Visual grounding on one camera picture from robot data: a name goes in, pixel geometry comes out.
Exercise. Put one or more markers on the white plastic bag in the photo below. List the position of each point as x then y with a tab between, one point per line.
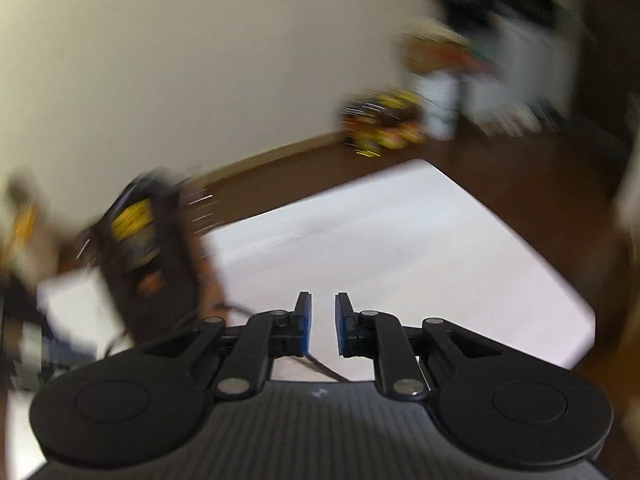
440	105

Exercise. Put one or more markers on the tan leather boot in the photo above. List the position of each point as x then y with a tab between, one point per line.
150	260

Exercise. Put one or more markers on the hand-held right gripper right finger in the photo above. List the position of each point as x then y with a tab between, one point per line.
341	325

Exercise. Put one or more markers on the cluster of drink bottles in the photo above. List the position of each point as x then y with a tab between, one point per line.
380	130

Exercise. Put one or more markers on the cardboard box red print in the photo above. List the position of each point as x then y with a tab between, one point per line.
435	52

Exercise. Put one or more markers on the white cabinet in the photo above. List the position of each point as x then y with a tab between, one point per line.
530	60

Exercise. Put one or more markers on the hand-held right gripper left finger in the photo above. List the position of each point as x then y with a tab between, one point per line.
306	325

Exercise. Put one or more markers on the dark brown shoelace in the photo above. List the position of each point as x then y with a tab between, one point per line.
325	370

